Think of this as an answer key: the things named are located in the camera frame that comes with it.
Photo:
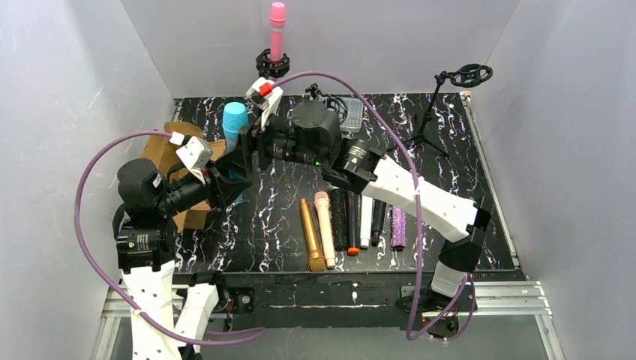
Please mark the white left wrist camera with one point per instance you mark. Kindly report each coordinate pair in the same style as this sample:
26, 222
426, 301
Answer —
194, 153

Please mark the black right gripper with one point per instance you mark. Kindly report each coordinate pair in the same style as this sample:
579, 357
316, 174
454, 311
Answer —
261, 151

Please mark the beige microphone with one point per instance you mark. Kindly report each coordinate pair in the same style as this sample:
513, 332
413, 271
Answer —
322, 205

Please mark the black round-base microphone stand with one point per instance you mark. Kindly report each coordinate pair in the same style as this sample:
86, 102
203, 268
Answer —
268, 68

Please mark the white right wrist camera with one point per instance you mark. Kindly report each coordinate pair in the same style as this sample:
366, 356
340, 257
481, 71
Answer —
266, 96

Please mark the clear plastic organizer box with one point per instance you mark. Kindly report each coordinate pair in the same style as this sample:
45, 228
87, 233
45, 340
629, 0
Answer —
355, 111

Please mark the turquoise blue microphone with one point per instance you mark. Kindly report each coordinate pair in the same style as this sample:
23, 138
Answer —
235, 117

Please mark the brown cardboard box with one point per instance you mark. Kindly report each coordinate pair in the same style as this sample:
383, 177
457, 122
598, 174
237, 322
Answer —
162, 153

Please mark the black white-banded microphone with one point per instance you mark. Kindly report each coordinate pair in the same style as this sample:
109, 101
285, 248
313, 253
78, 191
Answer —
377, 223

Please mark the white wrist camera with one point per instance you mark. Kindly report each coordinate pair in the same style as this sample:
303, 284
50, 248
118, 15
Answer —
194, 153
266, 96

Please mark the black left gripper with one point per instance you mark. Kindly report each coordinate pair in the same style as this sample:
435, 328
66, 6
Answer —
215, 184

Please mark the pink microphone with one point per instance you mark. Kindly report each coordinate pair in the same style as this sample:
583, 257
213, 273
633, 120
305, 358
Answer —
277, 18

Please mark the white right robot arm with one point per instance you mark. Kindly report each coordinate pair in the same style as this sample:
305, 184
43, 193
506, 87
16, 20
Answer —
366, 171

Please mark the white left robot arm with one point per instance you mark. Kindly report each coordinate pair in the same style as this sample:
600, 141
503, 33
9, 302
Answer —
145, 233

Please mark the aluminium frame rail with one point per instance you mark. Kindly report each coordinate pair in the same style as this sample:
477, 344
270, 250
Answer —
372, 304

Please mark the black orange-tipped microphone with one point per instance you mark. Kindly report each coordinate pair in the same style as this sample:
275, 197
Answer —
353, 226

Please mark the black glitter silver-mesh microphone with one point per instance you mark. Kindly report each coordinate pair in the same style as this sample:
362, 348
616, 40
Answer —
338, 217

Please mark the white microphone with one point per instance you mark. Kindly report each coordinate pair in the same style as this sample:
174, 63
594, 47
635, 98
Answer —
366, 215

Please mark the gold microphone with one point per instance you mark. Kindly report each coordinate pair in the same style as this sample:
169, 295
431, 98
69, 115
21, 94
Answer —
315, 258

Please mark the purple glitter microphone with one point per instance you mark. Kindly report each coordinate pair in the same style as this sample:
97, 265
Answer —
398, 229

